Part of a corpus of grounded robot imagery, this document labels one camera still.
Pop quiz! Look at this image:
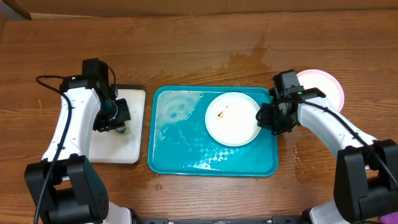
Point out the green and yellow sponge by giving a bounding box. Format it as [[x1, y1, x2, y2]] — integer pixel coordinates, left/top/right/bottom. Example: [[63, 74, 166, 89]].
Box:
[[113, 122, 131, 136]]

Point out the white plate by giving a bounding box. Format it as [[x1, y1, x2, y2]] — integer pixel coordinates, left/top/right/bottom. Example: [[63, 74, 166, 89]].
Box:
[[205, 92, 261, 147], [297, 69, 345, 112]]

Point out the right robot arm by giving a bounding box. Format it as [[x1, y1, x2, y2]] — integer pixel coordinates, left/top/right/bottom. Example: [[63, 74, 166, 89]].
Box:
[[256, 87, 397, 223]]

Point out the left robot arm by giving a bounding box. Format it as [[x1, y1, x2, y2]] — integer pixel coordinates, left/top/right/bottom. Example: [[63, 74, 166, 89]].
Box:
[[24, 75, 139, 223]]

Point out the black tray with white liner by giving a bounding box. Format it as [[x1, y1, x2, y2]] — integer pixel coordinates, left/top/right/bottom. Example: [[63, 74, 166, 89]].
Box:
[[89, 84, 146, 164]]

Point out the teal plastic serving tray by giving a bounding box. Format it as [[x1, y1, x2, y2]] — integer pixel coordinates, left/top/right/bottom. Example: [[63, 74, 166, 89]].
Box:
[[148, 85, 278, 177]]

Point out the purple cloth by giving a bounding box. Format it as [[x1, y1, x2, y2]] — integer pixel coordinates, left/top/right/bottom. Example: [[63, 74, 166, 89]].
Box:
[[379, 212, 398, 224]]

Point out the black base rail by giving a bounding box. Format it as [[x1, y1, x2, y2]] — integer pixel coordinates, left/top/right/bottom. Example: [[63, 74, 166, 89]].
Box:
[[132, 215, 312, 224]]

